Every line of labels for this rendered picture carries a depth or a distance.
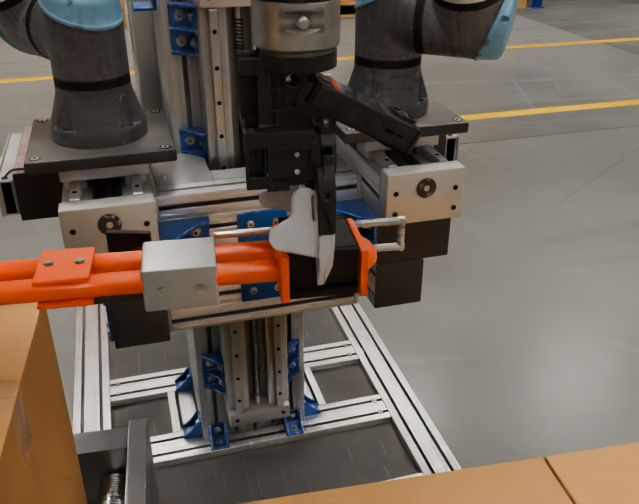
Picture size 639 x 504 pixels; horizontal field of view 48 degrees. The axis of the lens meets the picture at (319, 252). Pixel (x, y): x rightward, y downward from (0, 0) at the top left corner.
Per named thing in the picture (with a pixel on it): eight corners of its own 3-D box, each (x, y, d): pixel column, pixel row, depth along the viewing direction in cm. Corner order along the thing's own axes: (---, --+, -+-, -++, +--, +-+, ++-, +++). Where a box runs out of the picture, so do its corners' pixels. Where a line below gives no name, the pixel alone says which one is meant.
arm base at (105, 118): (54, 123, 121) (43, 64, 116) (144, 115, 124) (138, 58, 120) (49, 153, 108) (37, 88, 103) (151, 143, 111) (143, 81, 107)
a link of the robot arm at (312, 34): (330, -11, 63) (350, 4, 56) (330, 42, 65) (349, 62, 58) (246, -9, 62) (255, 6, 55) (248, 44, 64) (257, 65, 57)
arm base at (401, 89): (333, 100, 133) (333, 46, 128) (408, 94, 136) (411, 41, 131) (359, 125, 120) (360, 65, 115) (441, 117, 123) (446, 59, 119)
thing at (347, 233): (281, 304, 68) (280, 258, 65) (272, 266, 74) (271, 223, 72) (367, 296, 69) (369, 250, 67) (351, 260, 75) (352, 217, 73)
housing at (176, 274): (145, 315, 67) (139, 273, 64) (147, 278, 72) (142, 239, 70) (220, 308, 68) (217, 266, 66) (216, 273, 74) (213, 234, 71)
